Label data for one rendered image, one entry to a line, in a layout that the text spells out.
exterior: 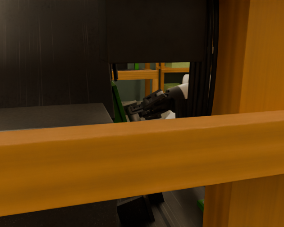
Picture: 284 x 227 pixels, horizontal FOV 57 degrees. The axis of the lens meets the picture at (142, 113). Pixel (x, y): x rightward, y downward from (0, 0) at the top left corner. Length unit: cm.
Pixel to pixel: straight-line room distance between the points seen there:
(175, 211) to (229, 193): 36
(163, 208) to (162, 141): 52
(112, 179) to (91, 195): 3
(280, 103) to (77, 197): 35
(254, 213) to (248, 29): 32
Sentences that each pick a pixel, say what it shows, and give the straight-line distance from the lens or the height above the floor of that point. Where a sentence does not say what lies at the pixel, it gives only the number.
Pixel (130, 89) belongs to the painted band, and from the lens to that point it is 644.
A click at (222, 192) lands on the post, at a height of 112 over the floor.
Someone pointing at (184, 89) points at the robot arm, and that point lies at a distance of 76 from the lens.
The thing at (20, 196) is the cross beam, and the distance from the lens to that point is 35.
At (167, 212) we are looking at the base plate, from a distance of 83.
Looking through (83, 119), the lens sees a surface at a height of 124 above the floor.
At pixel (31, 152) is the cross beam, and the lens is 33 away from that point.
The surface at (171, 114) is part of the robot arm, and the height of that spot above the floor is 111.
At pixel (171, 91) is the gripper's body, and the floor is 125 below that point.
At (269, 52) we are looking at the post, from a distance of 46.
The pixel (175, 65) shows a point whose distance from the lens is 605.
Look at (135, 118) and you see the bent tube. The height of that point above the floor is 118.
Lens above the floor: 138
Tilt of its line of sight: 15 degrees down
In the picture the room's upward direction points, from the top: straight up
